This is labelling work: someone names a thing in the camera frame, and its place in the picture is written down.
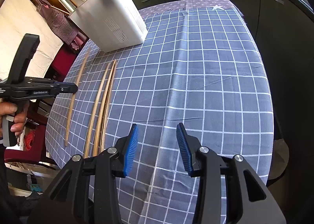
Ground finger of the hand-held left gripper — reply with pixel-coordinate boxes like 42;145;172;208
53;82;79;95

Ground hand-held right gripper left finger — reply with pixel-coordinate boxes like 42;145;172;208
27;124;139;224

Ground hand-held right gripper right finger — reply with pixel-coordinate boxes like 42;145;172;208
177;123;287;224

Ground light wooden chopstick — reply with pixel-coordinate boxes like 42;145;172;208
64;51;91;146
84;63;111;158
100;61;118;152
93;60;117;157

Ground white plastic utensil holder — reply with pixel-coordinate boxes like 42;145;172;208
68;0;148;53

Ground person's left hand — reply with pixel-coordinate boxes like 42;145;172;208
0;100;30;141

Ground red wooden chair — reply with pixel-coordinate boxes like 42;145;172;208
4;46;82;165

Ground red crumpled bag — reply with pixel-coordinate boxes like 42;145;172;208
23;131;37;152

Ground checkered apron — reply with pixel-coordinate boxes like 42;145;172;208
33;0;87;51

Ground blue checkered tablecloth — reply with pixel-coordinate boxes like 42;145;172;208
45;0;273;224

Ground white hanging cloth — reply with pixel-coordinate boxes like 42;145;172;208
0;0;64;82

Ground green base cabinets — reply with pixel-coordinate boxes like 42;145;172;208
123;0;314;141

